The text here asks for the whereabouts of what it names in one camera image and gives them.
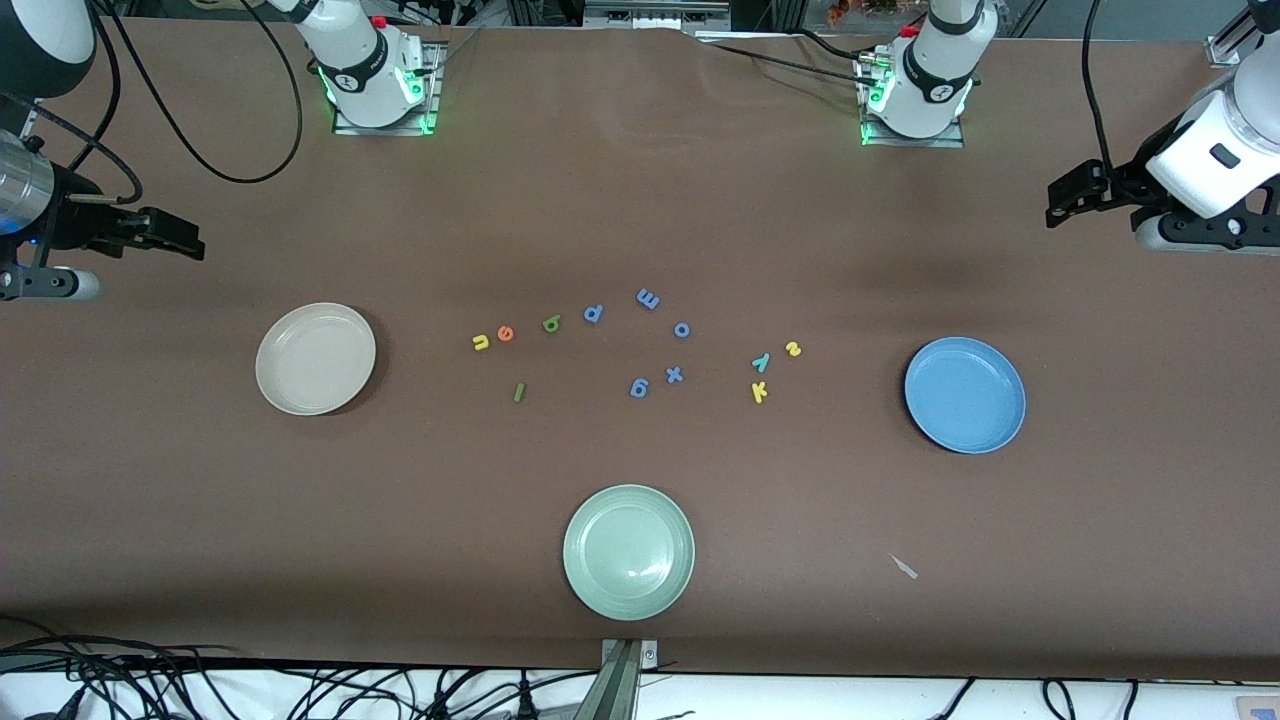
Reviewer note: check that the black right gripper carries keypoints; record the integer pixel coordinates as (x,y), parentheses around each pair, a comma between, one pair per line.
(78,218)

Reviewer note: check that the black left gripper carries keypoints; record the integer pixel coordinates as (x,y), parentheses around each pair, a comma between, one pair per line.
(1122,187)

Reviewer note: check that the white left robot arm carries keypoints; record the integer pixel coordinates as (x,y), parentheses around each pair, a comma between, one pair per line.
(935,90)

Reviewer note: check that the beige round plate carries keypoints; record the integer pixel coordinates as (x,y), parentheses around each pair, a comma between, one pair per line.
(315,360)

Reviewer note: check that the blue round plate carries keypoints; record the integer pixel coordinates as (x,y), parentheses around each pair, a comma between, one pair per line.
(965,395)

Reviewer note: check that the orange dried plant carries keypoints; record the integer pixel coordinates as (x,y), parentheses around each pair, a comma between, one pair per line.
(860,8)

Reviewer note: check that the small grey tape scrap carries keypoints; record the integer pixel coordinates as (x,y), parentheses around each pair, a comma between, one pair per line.
(904,567)

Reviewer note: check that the blue foam letter p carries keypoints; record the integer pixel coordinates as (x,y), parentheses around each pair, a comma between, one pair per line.
(593,313)

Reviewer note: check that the brown table mat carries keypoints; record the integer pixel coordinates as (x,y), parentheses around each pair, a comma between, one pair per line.
(640,200)

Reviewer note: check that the blue foam letter m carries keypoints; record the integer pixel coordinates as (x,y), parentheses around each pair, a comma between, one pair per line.
(647,298)

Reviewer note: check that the blue foam letter g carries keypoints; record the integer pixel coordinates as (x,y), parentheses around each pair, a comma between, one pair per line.
(639,387)

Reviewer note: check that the tan cardboard piece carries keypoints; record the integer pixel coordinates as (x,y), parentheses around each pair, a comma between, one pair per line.
(1260,710)

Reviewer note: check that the pale green round plate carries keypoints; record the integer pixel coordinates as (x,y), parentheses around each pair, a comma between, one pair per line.
(628,552)

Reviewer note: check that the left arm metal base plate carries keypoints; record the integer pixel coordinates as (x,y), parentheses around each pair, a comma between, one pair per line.
(880,140)

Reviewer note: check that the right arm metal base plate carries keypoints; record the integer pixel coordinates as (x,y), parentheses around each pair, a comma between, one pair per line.
(434,110)

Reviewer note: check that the silver aluminium frame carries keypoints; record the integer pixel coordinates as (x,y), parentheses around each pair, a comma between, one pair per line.
(655,15)

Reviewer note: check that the aluminium camera post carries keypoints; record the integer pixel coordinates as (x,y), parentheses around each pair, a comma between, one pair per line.
(622,690)

